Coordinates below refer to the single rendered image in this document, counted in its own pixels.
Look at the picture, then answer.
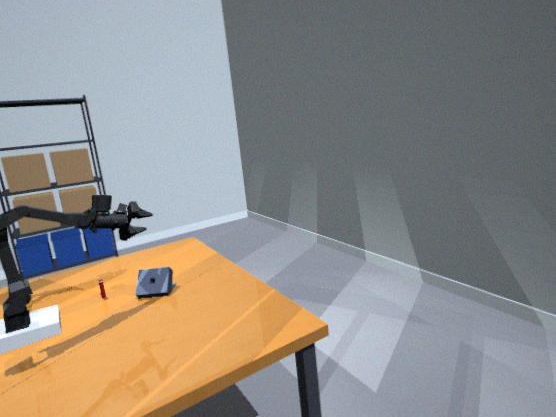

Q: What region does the blue-grey sloped panel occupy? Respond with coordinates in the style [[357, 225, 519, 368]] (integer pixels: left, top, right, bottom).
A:
[[135, 266, 176, 298]]

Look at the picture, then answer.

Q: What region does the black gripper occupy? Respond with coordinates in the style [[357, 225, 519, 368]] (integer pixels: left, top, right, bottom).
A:
[[110, 201, 153, 240]]

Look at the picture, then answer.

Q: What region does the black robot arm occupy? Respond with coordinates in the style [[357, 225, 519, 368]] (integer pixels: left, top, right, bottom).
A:
[[0, 195, 112, 334]]

